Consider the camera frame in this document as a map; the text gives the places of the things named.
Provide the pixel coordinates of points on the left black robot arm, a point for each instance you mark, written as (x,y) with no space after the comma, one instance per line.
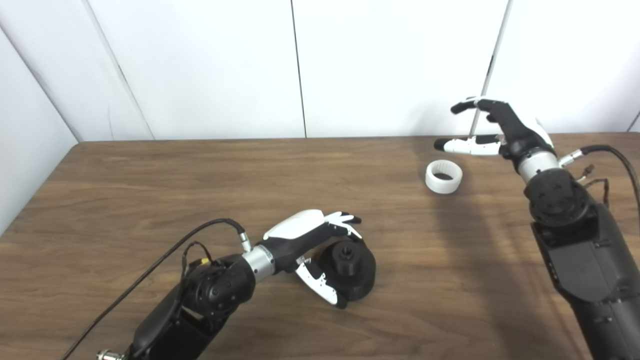
(210,295)

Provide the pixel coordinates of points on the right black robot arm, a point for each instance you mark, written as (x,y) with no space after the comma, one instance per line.
(585,250)

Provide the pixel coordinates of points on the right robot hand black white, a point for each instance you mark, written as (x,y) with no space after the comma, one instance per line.
(520,132)

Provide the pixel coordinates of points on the round black plastic part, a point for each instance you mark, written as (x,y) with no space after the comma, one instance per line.
(360,275)

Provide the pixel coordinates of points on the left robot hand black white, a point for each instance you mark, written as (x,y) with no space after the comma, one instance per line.
(292,240)

